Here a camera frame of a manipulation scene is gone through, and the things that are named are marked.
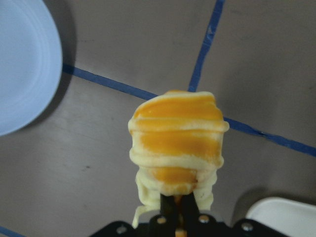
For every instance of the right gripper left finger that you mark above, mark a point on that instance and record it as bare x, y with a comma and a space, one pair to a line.
168, 207

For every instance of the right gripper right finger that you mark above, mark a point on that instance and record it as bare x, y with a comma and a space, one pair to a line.
189, 207

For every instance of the spiral bread roll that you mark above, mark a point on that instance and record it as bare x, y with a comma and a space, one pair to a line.
177, 142

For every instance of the blue plate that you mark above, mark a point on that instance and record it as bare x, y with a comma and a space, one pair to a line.
30, 62

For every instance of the cream rectangular tray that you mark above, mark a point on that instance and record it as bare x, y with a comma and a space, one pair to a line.
292, 218

